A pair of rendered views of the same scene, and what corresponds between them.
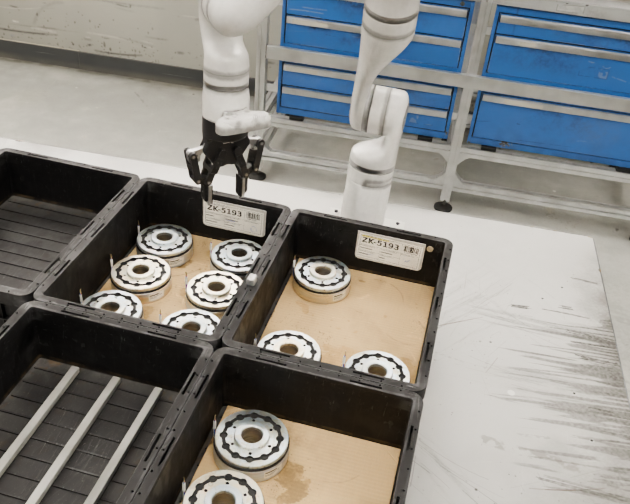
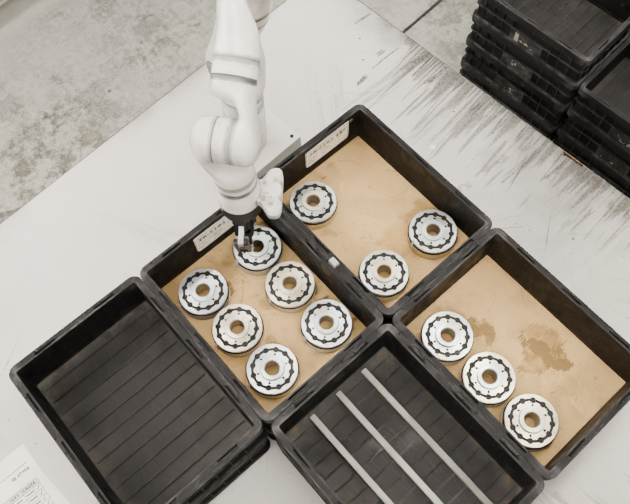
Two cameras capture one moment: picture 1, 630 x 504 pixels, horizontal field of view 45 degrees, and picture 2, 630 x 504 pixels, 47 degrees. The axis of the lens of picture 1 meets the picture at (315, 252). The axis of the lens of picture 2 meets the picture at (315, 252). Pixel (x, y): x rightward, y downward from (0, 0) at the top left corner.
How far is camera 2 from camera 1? 1.00 m
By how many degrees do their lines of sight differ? 43
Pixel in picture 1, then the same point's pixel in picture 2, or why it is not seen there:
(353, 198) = not seen: hidden behind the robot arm
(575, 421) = (474, 129)
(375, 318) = (368, 194)
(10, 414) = (331, 475)
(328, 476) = (486, 307)
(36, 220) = (93, 378)
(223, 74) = (250, 182)
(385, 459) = (490, 268)
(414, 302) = (366, 159)
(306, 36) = not seen: outside the picture
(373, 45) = not seen: hidden behind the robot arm
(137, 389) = (352, 383)
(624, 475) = (524, 136)
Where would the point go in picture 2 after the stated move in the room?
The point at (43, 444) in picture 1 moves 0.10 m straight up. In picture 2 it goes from (371, 462) to (374, 454)
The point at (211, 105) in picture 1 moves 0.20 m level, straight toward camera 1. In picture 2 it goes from (246, 205) to (354, 256)
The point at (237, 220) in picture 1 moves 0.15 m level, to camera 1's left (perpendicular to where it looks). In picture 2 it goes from (222, 227) to (174, 280)
